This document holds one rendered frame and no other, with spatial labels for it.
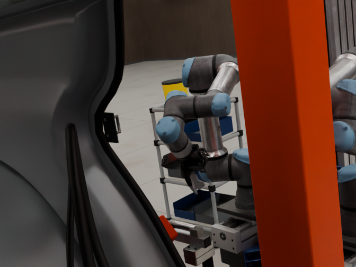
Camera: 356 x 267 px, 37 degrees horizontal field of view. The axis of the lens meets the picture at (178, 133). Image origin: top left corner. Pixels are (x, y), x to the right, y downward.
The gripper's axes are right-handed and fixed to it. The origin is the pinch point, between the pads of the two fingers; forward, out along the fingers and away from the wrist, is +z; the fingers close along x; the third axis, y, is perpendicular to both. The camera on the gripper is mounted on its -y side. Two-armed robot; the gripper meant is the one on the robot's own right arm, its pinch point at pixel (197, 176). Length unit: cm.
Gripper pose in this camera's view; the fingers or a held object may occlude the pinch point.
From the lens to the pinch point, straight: 195.2
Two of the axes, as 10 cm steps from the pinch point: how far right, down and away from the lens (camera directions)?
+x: 1.4, -8.6, 5.0
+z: 3.8, 5.1, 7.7
